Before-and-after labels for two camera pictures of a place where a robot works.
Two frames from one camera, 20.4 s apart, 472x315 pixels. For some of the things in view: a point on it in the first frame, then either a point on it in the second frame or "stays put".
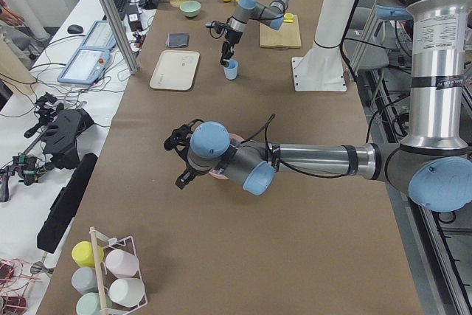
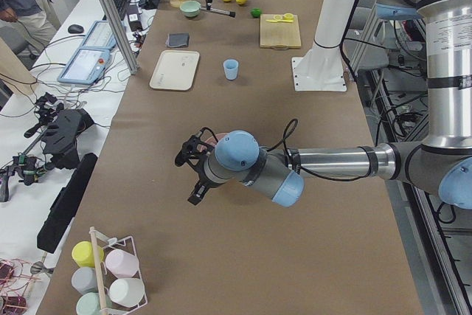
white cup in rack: x=126 y=292 stays put
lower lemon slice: x=288 y=18 stays put
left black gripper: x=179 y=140 -> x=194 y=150
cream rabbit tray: x=175 y=70 stays put
